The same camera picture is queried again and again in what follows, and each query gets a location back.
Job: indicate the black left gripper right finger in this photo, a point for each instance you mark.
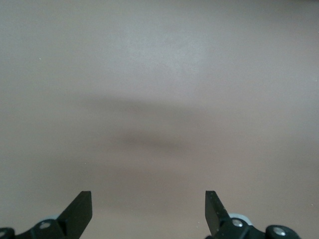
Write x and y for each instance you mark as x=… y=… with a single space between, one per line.
x=216 y=214

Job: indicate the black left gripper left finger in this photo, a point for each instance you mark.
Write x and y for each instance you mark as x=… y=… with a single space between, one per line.
x=77 y=214

